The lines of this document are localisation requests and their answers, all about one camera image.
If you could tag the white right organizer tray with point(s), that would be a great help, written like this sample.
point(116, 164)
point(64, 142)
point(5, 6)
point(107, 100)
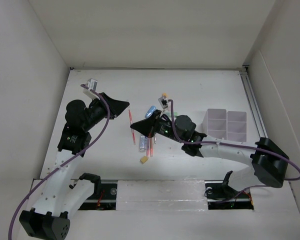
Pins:
point(237, 126)

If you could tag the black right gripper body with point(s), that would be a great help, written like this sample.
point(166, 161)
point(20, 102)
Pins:
point(165, 127)

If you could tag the green highlighter marker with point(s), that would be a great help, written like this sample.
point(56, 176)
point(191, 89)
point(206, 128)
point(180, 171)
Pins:
point(175, 114)

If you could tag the blue translucent correction tape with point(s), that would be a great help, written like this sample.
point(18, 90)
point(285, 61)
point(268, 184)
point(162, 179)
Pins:
point(150, 111)

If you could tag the pink barrel pen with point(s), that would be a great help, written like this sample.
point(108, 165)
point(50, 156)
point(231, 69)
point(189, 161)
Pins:
point(148, 148)

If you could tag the orange barrel pen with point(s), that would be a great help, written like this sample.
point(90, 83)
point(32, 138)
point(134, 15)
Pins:
point(151, 148)

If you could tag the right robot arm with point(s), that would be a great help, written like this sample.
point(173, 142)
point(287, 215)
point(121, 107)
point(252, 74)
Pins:
point(265, 163)

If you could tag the clear blue spray bottle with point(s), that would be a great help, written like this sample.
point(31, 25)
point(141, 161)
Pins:
point(143, 143)

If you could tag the aluminium rail right edge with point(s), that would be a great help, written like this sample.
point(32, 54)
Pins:
point(252, 101)

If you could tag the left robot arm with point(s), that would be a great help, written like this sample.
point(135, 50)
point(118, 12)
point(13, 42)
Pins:
point(50, 217)

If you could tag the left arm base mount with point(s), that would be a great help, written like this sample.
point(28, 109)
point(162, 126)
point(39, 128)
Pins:
point(104, 197)

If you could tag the yellow eraser block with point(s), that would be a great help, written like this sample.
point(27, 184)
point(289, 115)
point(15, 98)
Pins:
point(144, 159)

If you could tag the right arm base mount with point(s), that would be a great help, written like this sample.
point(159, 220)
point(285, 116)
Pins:
point(220, 196)

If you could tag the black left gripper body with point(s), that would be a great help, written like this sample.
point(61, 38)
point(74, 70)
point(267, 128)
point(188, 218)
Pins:
point(96, 113)

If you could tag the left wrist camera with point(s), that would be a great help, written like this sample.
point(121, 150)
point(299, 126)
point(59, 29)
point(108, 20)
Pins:
point(91, 84)

